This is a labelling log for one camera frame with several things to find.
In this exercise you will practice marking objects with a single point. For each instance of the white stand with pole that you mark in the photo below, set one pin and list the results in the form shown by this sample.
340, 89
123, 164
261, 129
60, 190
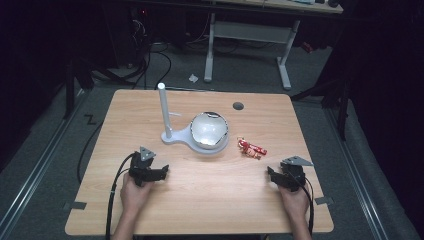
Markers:
165, 110

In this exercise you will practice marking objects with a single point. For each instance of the wooden desk with white legs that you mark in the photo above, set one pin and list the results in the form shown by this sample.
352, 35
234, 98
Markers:
250, 32

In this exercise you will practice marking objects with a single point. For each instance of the black tripod stand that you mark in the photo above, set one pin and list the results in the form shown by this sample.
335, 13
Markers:
340, 100

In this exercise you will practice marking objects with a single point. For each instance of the white paper scrap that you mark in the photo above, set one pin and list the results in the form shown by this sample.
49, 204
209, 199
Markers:
193, 78

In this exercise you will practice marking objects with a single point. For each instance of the silver metal bowl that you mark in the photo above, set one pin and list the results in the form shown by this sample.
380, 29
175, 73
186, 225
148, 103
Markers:
209, 130

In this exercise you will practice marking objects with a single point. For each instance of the red snack packet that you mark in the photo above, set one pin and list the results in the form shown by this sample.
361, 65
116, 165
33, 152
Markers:
251, 148

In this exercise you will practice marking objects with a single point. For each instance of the black metal stand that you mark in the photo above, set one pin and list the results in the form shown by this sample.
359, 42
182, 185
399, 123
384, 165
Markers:
69, 86

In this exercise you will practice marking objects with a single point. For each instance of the grey tape strip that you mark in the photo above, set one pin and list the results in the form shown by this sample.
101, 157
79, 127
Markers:
324, 200
77, 205

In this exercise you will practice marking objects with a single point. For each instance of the metal floor rail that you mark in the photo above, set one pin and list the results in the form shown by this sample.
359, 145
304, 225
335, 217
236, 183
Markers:
36, 173
356, 173

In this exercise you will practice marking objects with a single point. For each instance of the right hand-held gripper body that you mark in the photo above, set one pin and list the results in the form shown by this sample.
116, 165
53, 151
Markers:
293, 173

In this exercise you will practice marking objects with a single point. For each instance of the person's left hand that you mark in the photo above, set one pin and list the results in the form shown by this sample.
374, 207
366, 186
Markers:
135, 196

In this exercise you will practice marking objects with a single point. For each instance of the person's right hand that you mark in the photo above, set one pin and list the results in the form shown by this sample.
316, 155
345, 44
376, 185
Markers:
295, 201

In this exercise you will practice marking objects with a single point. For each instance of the dark round table grommet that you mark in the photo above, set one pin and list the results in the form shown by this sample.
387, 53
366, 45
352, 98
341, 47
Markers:
238, 106

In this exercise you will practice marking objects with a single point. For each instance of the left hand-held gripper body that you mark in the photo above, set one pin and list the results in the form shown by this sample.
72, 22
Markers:
141, 166

